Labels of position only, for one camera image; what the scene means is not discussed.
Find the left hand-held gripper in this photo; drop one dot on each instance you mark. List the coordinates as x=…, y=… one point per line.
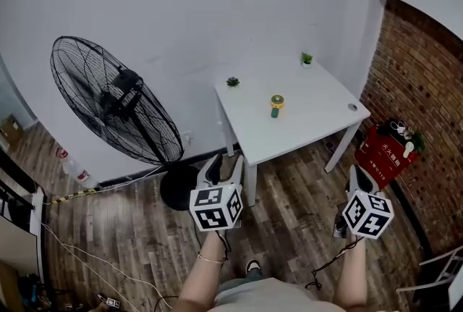
x=213, y=207

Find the yellow black striped tape strip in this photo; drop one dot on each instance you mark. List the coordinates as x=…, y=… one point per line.
x=72, y=195

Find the person's leg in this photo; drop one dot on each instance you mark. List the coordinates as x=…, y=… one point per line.
x=246, y=279

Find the white bottle with red label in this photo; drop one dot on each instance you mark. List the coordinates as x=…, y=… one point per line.
x=81, y=173
x=62, y=153

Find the brown cardboard box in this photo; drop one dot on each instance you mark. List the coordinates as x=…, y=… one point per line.
x=10, y=129

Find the person's grey shirt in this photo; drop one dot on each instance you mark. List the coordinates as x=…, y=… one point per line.
x=275, y=298

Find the large black pedestal fan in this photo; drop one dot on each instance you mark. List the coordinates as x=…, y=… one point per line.
x=119, y=100

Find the green plant in white pot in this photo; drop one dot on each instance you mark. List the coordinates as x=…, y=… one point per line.
x=306, y=59

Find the green artificial plant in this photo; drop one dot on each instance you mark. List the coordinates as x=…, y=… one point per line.
x=417, y=140

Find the white wall socket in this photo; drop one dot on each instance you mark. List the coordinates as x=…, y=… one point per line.
x=189, y=138

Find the person's black white shoe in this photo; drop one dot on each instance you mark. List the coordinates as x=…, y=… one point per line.
x=253, y=264

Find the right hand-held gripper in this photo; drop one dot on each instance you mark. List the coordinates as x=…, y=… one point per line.
x=369, y=214

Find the white square table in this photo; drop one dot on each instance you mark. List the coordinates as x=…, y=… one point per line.
x=307, y=122

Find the white metal chair frame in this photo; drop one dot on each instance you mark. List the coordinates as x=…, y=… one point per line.
x=439, y=274

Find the small white handheld fan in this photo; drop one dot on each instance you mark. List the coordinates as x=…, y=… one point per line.
x=408, y=150

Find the small device with printed tag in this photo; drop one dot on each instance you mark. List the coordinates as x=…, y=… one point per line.
x=110, y=301

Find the small dark succulent plant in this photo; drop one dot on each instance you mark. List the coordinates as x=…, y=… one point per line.
x=233, y=82

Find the red fire equipment box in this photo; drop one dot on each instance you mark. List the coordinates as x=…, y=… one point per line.
x=383, y=158

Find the small yellow green fan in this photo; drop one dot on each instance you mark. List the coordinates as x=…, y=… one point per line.
x=278, y=108

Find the person's right forearm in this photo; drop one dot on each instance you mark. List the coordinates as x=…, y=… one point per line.
x=352, y=274

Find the person's left forearm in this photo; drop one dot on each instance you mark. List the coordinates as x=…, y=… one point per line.
x=202, y=278

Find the black metal shelf frame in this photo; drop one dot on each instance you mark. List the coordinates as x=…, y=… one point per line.
x=18, y=202

